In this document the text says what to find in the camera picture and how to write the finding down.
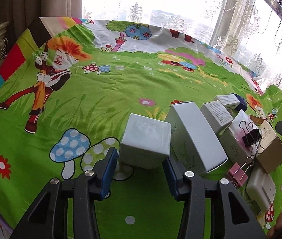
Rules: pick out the white plastic case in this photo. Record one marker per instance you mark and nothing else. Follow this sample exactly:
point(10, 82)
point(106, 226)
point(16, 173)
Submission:
point(260, 189)

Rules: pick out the pale blue cube box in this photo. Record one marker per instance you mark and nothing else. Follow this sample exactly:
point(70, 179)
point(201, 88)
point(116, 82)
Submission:
point(143, 139)

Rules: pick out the dark blue box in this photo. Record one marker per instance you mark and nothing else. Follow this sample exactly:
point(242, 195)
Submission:
point(242, 102)

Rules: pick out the pink binder clip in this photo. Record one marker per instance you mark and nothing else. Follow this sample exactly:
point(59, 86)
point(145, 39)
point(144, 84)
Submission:
point(237, 174)

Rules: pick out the brown cardboard box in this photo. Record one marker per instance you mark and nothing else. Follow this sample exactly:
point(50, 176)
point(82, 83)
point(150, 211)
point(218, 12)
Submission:
point(273, 154)

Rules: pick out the small white green box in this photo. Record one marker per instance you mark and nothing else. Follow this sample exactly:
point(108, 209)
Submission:
point(228, 100)

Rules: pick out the white lace curtain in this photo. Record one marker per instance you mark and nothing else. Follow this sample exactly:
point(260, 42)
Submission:
point(243, 29)

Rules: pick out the green box marked 1050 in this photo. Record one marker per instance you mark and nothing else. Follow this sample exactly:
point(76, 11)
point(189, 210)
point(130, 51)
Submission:
point(233, 142)

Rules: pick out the printed cartoon blanket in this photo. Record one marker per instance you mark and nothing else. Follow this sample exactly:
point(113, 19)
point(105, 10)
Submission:
point(131, 84)

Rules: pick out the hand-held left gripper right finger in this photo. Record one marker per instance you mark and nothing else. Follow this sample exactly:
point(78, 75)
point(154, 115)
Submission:
point(172, 176)

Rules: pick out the beige drape curtain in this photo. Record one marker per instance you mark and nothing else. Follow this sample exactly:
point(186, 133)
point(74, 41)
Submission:
point(43, 0)

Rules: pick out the small white text box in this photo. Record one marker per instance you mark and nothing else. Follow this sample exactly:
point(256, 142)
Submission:
point(217, 114)

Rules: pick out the black binder clip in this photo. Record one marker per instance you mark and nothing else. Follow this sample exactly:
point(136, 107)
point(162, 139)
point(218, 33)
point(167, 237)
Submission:
point(250, 137)

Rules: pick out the tall white box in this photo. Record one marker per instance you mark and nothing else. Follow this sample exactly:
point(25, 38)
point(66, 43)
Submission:
point(195, 134)

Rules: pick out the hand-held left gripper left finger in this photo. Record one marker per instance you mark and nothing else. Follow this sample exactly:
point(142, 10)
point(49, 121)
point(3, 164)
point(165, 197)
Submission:
point(108, 171)

